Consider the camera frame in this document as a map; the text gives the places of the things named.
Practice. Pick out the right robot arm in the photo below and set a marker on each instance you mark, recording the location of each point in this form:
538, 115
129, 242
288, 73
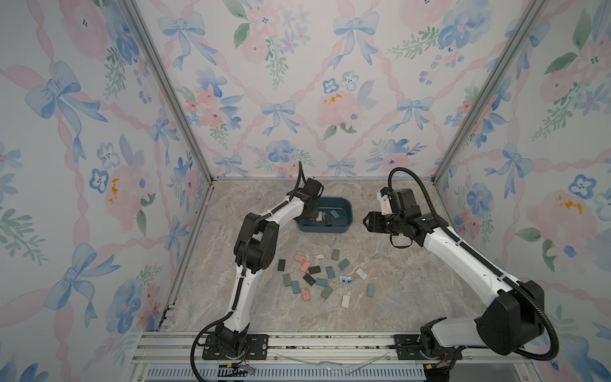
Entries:
514, 311

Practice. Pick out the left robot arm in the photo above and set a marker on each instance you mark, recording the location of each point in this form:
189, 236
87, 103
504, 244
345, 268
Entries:
254, 252

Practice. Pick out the pink eraser lower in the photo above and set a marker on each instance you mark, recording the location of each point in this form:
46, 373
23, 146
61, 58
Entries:
305, 267

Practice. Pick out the teal plastic storage box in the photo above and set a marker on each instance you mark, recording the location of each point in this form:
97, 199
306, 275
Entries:
341, 205

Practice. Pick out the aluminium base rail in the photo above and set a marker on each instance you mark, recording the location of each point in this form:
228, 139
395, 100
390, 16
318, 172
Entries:
319, 356

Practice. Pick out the white eraser bottom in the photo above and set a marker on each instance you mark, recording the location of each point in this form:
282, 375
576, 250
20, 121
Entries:
345, 301

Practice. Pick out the blue eraser middle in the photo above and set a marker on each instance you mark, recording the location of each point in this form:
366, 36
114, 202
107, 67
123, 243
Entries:
330, 272

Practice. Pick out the grey-green eraser bottom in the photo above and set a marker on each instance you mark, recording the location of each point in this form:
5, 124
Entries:
327, 292

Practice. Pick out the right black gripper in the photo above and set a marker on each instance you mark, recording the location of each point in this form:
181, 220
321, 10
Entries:
374, 221

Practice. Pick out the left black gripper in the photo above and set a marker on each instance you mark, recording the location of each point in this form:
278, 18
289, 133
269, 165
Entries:
316, 205

